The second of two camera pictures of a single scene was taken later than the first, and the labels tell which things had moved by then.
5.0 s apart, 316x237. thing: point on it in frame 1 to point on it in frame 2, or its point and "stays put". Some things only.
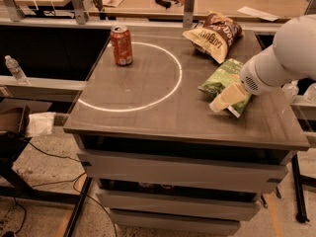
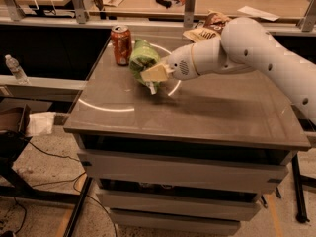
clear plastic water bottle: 17,72 stays put
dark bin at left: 14,122 stays put
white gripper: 253,77 to 180,63
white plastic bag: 40,123 stays put
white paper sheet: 254,13 stays put
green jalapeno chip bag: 227,74 to 143,55
